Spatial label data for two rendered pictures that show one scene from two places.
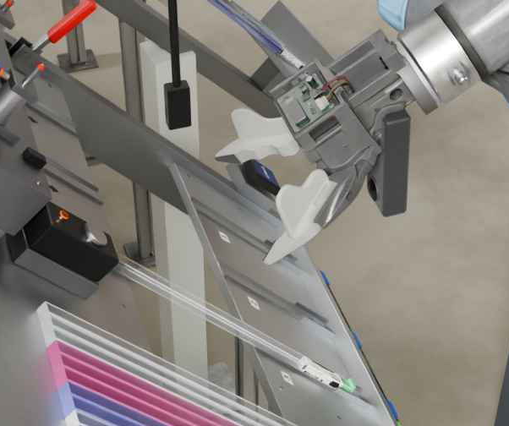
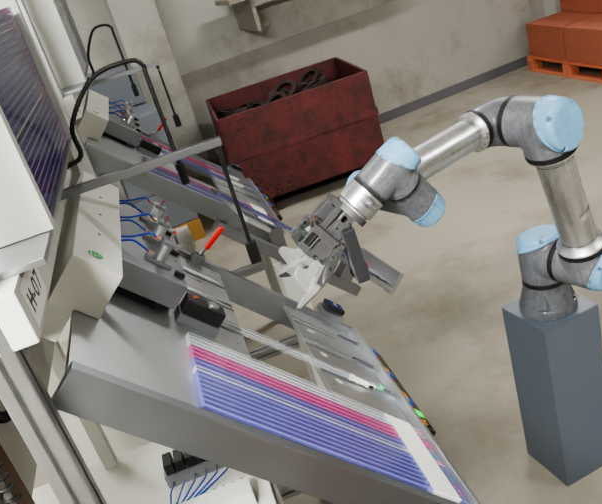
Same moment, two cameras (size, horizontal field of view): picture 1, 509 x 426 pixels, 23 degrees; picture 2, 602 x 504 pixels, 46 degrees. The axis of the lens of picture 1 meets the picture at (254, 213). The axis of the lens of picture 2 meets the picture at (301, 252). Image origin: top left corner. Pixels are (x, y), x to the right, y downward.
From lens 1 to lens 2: 0.43 m
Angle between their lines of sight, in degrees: 19
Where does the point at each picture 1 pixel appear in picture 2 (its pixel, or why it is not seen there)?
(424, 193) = (473, 340)
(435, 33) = (353, 186)
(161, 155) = (277, 301)
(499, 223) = not seen: hidden behind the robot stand
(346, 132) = (322, 239)
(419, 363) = (481, 425)
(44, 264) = (190, 320)
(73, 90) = (225, 273)
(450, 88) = (366, 209)
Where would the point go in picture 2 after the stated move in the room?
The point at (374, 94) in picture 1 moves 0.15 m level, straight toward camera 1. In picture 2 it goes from (332, 220) to (321, 259)
